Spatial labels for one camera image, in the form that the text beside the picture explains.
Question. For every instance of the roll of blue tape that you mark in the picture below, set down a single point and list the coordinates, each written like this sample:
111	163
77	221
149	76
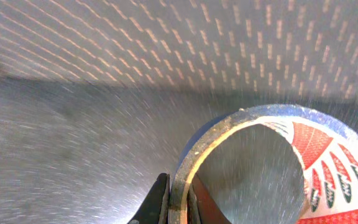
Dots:
337	186

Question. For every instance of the black pegboard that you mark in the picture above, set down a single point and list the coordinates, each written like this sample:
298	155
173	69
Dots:
179	37

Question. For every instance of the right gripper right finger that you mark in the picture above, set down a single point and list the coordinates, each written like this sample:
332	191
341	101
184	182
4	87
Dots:
204	211

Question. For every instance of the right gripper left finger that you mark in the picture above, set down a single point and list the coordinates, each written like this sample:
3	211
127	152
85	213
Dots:
155	205

